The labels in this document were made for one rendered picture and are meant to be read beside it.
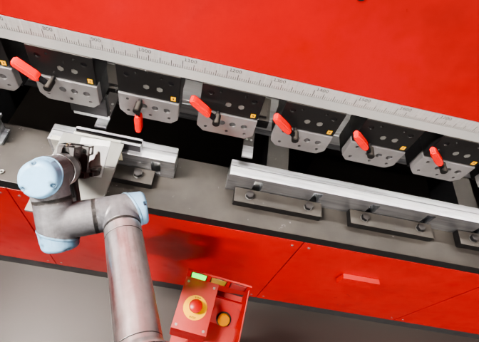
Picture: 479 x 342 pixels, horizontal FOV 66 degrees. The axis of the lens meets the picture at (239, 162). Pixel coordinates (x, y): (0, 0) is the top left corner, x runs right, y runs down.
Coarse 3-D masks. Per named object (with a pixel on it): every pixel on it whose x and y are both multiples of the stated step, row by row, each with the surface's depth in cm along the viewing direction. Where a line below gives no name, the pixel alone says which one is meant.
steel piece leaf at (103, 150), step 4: (96, 148) 108; (100, 148) 108; (104, 148) 109; (108, 148) 109; (104, 152) 108; (92, 156) 106; (104, 156) 107; (104, 160) 106; (104, 164) 106; (96, 176) 103; (100, 176) 103
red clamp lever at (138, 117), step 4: (140, 100) 90; (136, 104) 88; (140, 104) 89; (136, 108) 88; (140, 108) 89; (136, 112) 88; (140, 112) 92; (136, 116) 91; (140, 116) 91; (136, 120) 91; (140, 120) 92; (136, 124) 93; (140, 124) 93; (136, 128) 94; (140, 128) 94; (136, 132) 95; (140, 132) 96
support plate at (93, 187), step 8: (64, 136) 109; (72, 136) 109; (80, 136) 110; (112, 144) 110; (120, 144) 111; (56, 152) 105; (112, 152) 109; (120, 152) 109; (112, 160) 107; (104, 168) 105; (112, 168) 106; (104, 176) 104; (112, 176) 105; (80, 184) 101; (88, 184) 102; (96, 184) 102; (104, 184) 102; (80, 192) 100; (88, 192) 100; (96, 192) 101; (104, 192) 101
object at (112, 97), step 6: (108, 66) 123; (114, 66) 123; (108, 72) 121; (114, 72) 122; (108, 78) 120; (114, 78) 120; (114, 84) 119; (108, 90) 120; (114, 90) 120; (108, 96) 120; (114, 96) 120; (108, 102) 118; (114, 102) 119; (114, 108) 118; (102, 120) 114; (108, 120) 114; (96, 126) 112; (102, 126) 113
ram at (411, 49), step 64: (0, 0) 72; (64, 0) 71; (128, 0) 69; (192, 0) 68; (256, 0) 66; (320, 0) 65; (384, 0) 64; (448, 0) 63; (128, 64) 82; (256, 64) 78; (320, 64) 76; (384, 64) 75; (448, 64) 73; (448, 128) 88
